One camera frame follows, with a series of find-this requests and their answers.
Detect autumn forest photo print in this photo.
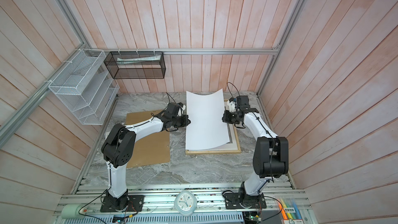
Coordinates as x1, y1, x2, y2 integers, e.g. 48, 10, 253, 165
186, 90, 230, 150

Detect brown frame backing board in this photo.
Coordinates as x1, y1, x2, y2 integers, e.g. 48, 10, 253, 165
125, 110, 171, 169

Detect light wooden picture frame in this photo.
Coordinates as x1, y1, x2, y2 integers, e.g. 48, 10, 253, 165
185, 91, 241, 155

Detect white photo mat board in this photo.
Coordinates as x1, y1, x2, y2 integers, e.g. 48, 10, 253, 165
200, 124, 241, 154

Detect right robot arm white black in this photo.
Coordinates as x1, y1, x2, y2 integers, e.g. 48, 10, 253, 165
222, 95, 289, 208

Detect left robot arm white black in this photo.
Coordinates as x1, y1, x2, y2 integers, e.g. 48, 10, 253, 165
101, 102, 191, 212

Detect paper in black basket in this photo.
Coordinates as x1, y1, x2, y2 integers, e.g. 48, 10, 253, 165
117, 55, 162, 66

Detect white round timer clock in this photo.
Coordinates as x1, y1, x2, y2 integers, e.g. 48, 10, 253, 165
174, 190, 198, 217

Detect coloured markers tray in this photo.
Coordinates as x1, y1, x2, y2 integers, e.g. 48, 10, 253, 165
278, 198, 306, 224

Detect pale green emergency button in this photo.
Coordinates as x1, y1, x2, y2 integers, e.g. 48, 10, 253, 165
61, 204, 87, 219

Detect black wire mesh basket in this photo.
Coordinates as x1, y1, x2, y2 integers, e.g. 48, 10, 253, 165
104, 51, 166, 79

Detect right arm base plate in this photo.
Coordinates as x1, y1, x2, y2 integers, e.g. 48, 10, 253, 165
222, 191, 267, 209

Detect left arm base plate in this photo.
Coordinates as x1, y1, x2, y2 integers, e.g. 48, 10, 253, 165
100, 195, 144, 213

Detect white wire mesh shelf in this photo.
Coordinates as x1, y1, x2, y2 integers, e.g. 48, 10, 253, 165
49, 49, 119, 125

